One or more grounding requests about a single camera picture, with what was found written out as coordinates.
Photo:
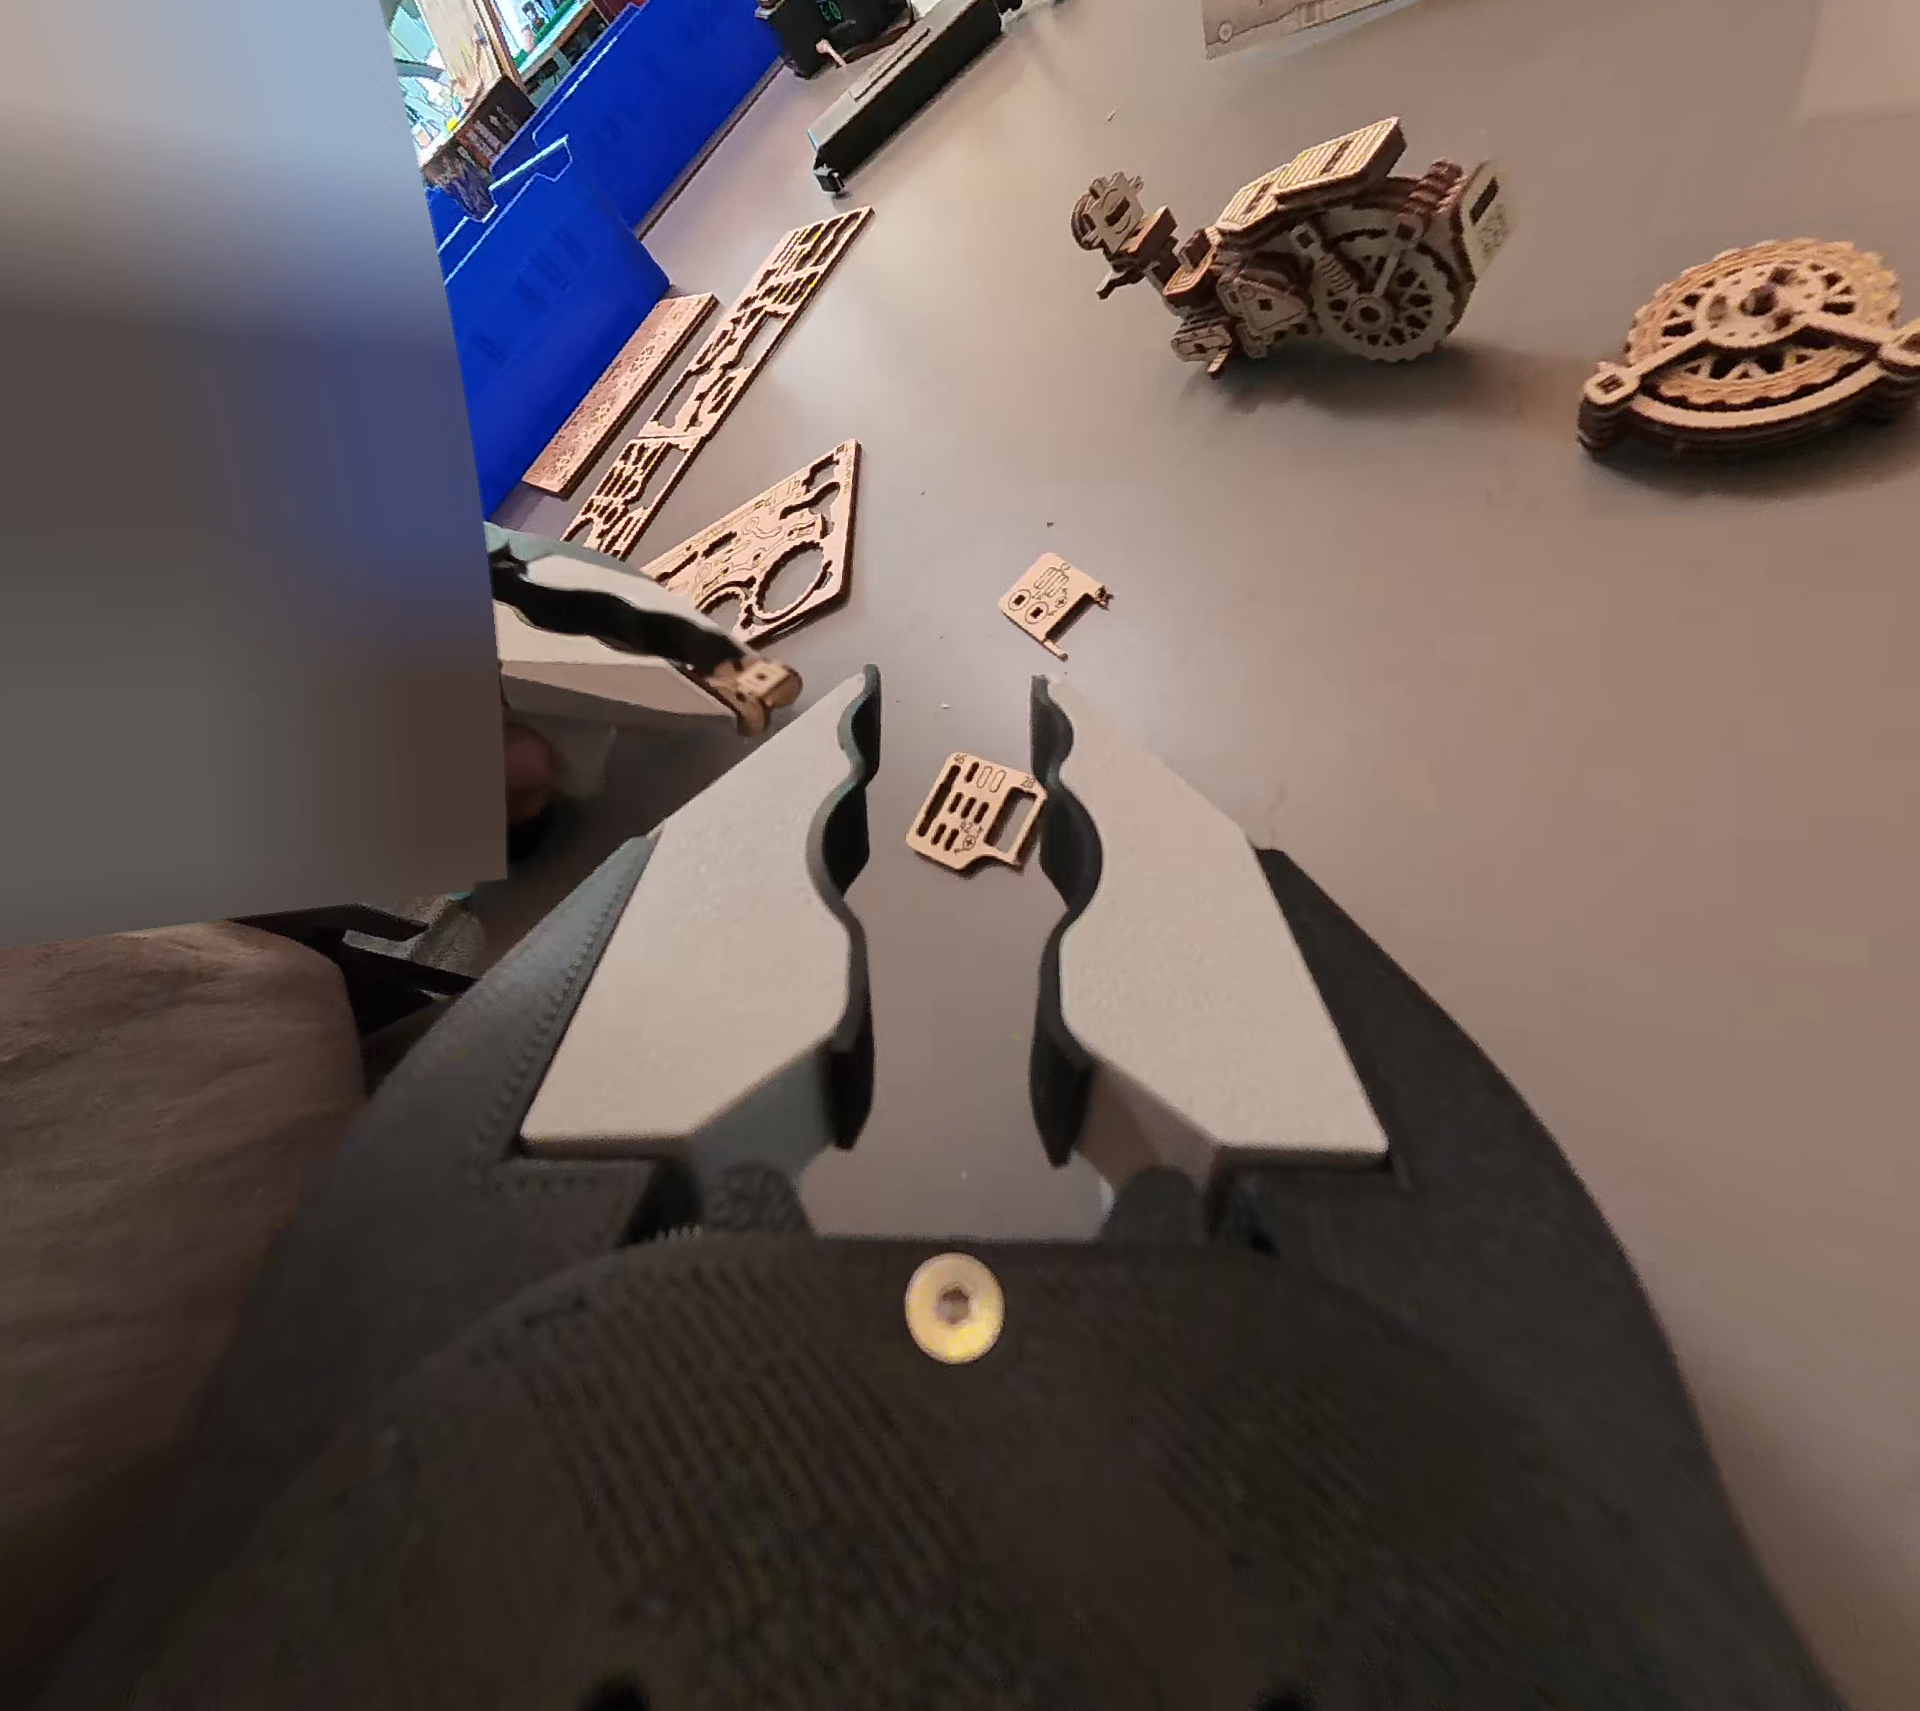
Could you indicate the black flat device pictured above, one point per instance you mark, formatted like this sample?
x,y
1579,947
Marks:
x,y
900,90

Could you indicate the dark engraved wooden board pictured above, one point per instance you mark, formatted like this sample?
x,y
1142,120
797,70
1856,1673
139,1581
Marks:
x,y
623,389

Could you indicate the wide wooden puzzle sheet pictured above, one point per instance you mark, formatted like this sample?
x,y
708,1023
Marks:
x,y
795,503

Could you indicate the wooden wheel assembly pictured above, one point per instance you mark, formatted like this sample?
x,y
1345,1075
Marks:
x,y
1680,405

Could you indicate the wooden puzzle piece with tab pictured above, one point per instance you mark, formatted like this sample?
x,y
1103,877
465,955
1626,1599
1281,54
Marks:
x,y
1051,585

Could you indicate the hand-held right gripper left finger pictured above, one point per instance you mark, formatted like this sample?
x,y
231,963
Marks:
x,y
691,975

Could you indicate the narrow square-holed wooden puzzle sheet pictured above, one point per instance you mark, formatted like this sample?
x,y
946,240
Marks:
x,y
849,228

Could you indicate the wooden motorcycle model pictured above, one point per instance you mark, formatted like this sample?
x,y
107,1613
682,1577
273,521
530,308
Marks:
x,y
1350,270

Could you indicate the black battery charger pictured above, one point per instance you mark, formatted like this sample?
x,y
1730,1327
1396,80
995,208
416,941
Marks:
x,y
841,16

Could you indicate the slotted wooden puzzle piece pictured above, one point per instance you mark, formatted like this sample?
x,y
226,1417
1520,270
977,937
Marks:
x,y
983,825

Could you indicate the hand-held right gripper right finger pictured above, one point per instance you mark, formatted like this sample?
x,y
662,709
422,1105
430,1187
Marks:
x,y
1223,991

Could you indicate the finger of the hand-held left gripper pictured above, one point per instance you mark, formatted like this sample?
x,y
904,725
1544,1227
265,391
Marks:
x,y
600,685
615,593

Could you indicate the grey desk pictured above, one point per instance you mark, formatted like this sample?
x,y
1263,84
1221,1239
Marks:
x,y
1350,765

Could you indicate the small wooden puzzle assembly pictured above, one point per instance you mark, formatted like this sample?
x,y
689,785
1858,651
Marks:
x,y
765,691

